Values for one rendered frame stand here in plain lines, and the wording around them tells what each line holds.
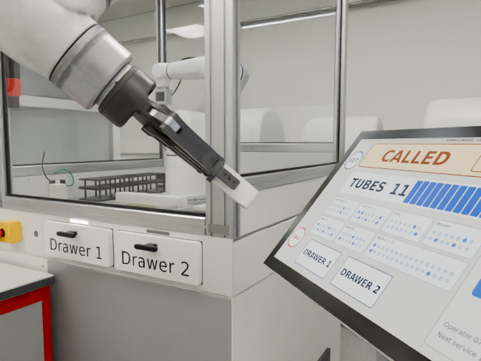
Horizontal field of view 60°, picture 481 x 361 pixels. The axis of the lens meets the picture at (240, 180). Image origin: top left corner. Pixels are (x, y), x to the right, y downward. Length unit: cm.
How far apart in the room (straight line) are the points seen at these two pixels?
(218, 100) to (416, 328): 71
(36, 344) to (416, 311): 125
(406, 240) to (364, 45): 377
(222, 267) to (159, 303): 24
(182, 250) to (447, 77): 334
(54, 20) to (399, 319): 49
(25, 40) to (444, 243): 51
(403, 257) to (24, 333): 120
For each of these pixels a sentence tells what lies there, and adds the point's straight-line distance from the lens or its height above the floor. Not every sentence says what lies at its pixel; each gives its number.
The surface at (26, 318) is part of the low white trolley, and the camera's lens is 148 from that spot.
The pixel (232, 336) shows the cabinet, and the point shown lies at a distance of 110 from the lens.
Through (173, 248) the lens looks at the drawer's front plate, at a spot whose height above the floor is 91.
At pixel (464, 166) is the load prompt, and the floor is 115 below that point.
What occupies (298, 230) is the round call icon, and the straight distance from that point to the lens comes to 74.
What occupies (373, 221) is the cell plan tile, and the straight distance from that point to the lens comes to 61.
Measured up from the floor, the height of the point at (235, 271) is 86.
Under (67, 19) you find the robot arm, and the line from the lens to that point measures 52.
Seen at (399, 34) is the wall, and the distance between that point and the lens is 421.
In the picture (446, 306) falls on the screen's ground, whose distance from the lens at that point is 47.
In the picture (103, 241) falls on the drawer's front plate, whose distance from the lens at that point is 128.
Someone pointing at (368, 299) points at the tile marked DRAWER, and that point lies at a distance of 53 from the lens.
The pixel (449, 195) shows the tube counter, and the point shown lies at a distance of 56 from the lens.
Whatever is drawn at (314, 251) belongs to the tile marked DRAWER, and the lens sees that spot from 66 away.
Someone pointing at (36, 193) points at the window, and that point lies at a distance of 156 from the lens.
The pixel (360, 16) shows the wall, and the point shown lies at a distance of 434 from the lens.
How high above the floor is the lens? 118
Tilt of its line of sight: 5 degrees down
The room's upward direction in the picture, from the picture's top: straight up
